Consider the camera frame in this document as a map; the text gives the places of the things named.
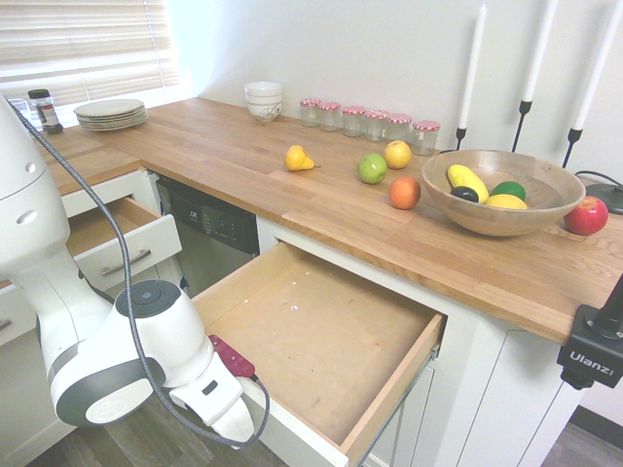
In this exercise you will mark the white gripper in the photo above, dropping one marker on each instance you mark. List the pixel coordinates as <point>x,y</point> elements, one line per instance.
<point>214,404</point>

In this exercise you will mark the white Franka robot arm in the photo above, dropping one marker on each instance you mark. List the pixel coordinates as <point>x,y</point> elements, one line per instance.
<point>170,331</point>

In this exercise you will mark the small wooden drawer white front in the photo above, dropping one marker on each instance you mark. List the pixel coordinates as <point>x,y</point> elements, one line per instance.
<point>121,243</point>

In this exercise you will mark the stainless steel dishwasher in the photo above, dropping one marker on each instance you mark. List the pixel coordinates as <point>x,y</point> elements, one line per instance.
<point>214,243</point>

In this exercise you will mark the yellow pear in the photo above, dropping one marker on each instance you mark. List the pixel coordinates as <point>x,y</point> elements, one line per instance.
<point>298,159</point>

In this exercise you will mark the white kitchen cabinet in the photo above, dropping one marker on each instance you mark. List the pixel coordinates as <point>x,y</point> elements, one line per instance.
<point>487,379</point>

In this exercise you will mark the green apple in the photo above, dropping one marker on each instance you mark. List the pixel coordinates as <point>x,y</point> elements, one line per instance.
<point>372,168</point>

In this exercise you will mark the orange fruit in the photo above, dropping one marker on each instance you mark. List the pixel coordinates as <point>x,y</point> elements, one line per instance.
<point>405,193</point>

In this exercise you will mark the beige ceramic plate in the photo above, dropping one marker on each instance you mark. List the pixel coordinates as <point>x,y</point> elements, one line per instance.
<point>109,107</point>
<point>130,122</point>
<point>127,126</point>
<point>131,118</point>

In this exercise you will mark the white bowl with print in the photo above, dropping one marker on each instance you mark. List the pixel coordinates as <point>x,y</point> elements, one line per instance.
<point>264,112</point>

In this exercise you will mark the glass jar red checked lid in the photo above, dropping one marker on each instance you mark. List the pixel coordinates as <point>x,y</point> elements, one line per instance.
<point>426,140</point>
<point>309,114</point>
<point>329,118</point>
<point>353,122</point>
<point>399,127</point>
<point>376,127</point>

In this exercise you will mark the yellow apple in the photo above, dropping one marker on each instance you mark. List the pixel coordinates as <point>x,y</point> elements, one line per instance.
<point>398,154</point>

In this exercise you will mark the plain white bowl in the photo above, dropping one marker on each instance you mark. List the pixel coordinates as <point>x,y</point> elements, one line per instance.
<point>263,92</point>

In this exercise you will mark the dark avocado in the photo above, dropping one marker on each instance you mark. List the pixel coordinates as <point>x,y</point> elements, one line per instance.
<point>465,194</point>

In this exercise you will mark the spice jar black lid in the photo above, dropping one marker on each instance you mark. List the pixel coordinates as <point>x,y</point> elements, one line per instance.
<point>46,112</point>

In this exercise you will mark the yellow banana in bowl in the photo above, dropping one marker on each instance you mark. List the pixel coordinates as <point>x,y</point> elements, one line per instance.
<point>467,179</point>

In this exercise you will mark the large wooden bowl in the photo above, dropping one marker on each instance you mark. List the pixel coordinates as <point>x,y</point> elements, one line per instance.
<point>511,221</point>

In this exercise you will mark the yellow lemon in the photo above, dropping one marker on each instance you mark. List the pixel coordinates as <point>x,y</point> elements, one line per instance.
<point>506,202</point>

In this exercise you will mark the black metal candle holder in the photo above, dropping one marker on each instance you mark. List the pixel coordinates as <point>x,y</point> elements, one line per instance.
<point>461,136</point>
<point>574,141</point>
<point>523,117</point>

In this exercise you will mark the green lime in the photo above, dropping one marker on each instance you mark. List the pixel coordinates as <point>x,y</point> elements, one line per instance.
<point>510,189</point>

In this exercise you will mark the black Ulanzi clamp stand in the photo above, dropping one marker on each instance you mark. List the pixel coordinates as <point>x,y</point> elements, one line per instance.
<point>589,360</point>

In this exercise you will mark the white window blinds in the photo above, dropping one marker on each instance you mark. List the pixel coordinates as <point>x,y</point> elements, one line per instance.
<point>83,44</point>

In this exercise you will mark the red apple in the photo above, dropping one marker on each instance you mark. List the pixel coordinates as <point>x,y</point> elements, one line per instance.
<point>586,216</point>

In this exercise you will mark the tall white candle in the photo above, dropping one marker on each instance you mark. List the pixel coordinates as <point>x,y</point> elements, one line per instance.
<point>596,68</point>
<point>473,68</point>
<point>539,53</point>

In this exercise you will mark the black round stand base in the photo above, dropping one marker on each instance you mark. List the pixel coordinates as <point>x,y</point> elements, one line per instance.
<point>606,197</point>

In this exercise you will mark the red grey wrist camera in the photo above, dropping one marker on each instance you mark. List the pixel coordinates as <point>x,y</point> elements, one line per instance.
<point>233,357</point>

